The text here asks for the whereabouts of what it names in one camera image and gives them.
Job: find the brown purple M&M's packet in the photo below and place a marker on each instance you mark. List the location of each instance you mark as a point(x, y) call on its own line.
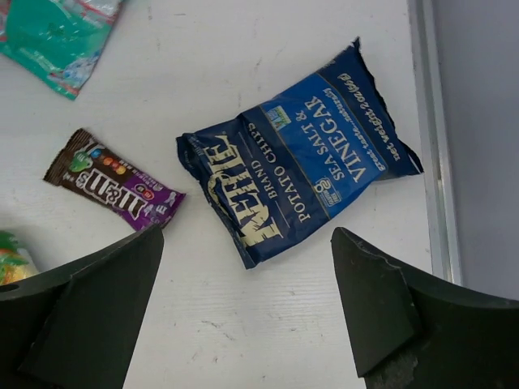
point(89, 168)

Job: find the yellow green snack bag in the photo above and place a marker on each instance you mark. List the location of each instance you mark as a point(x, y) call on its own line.
point(16, 262)

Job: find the blue Kettle chips bag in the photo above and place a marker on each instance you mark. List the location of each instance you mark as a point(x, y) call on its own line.
point(281, 170)

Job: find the aluminium table edge rail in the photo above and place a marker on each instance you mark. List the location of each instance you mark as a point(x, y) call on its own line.
point(441, 215)

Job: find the teal snack packet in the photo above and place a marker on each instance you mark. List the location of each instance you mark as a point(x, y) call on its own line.
point(60, 42)

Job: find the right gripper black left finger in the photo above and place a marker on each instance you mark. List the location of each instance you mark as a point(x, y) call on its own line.
point(76, 325)

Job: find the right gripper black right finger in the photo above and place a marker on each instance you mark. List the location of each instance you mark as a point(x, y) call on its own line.
point(410, 329)

